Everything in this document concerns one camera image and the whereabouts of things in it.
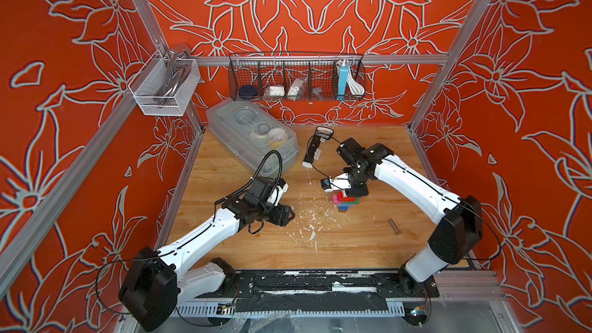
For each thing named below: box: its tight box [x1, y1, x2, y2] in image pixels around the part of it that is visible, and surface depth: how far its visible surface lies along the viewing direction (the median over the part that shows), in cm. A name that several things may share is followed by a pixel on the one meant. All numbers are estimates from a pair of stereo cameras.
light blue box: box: [336, 63, 349, 101], surface depth 89 cm
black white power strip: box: [301, 125, 334, 169], surface depth 113 cm
